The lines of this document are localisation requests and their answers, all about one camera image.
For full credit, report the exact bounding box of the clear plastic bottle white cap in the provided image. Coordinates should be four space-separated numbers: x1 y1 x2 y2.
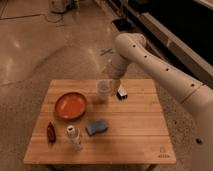
66 125 82 150

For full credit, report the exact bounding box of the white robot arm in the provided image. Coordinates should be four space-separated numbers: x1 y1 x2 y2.
108 33 213 171

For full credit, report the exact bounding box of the small brown sauce bottle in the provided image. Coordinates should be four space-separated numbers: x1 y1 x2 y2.
47 123 56 143

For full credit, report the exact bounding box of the clear plastic cup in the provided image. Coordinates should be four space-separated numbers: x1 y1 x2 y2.
96 80 110 101

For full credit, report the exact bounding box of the blue sponge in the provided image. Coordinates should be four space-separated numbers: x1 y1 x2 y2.
86 120 108 136

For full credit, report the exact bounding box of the blue tape cross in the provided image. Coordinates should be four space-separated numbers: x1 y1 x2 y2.
100 48 113 56

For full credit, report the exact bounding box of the orange plate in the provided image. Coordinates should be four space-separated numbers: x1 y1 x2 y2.
54 92 87 120

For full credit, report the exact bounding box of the wooden table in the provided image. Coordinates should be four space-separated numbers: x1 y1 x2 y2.
24 79 176 165

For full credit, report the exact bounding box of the black floor mat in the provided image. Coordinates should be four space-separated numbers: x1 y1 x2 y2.
112 18 132 31

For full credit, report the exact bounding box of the white machine base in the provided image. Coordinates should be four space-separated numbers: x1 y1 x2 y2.
48 0 79 13

